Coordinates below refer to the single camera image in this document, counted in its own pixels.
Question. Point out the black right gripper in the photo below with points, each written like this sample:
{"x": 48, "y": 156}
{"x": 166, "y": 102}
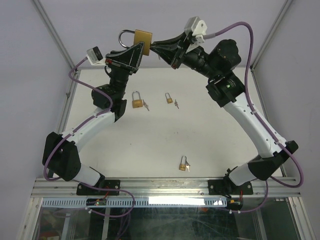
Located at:
{"x": 172, "y": 49}

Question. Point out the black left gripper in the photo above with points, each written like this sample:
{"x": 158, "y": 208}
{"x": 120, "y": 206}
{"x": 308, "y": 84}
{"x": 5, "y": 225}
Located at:
{"x": 128, "y": 61}

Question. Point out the large brass padlock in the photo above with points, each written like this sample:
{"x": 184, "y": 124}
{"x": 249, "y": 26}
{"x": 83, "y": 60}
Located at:
{"x": 140, "y": 36}

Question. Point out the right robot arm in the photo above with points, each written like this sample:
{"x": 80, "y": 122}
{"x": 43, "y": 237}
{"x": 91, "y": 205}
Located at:
{"x": 231, "y": 94}

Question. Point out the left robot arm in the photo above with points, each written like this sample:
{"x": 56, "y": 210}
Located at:
{"x": 61, "y": 158}

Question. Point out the medium brass padlock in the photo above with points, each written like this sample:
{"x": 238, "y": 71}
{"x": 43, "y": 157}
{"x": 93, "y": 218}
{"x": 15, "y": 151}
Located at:
{"x": 137, "y": 101}

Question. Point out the small brass padlock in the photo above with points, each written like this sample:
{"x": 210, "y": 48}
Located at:
{"x": 169, "y": 100}

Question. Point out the brass padlock with keys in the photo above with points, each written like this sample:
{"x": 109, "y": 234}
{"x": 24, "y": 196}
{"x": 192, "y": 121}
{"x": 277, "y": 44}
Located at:
{"x": 182, "y": 165}

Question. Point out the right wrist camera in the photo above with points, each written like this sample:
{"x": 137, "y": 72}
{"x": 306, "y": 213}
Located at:
{"x": 197, "y": 29}

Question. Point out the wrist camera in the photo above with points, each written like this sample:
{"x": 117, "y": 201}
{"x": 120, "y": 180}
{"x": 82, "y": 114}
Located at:
{"x": 197, "y": 29}
{"x": 95, "y": 56}

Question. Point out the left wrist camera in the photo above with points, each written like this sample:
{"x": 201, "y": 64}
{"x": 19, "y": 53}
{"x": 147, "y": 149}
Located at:
{"x": 95, "y": 56}

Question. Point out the left aluminium frame post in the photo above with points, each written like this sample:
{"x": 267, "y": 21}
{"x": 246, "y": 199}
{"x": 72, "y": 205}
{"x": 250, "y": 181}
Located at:
{"x": 38, "y": 6}

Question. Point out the aluminium frame post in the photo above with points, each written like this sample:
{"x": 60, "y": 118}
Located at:
{"x": 272, "y": 32}
{"x": 38, "y": 6}

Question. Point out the right aluminium frame post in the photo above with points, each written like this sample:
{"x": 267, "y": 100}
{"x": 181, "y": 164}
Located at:
{"x": 272, "y": 32}

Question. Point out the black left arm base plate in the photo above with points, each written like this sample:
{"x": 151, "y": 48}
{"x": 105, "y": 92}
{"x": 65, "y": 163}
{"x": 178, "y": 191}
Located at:
{"x": 107, "y": 186}

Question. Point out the aluminium front rail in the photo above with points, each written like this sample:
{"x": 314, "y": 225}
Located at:
{"x": 184, "y": 187}

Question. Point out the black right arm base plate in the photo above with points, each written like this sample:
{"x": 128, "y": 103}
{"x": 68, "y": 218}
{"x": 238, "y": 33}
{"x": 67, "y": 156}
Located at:
{"x": 226, "y": 188}

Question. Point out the grey slotted cable duct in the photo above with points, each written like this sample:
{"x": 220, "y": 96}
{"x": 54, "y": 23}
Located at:
{"x": 140, "y": 202}

